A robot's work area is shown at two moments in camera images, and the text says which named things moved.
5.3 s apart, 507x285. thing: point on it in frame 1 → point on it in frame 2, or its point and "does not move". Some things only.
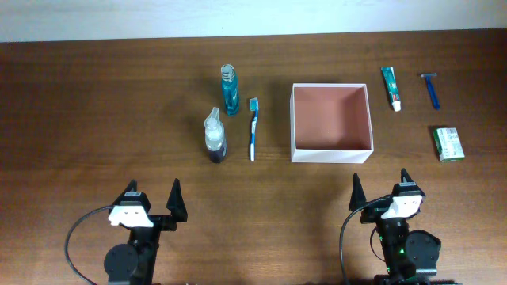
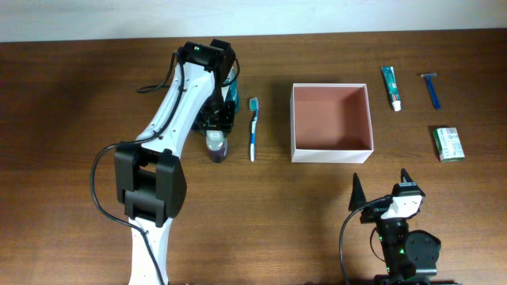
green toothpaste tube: (392, 86) does not move
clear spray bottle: (215, 137) does not move
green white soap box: (448, 145) does not move
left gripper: (177, 211) → (226, 123)
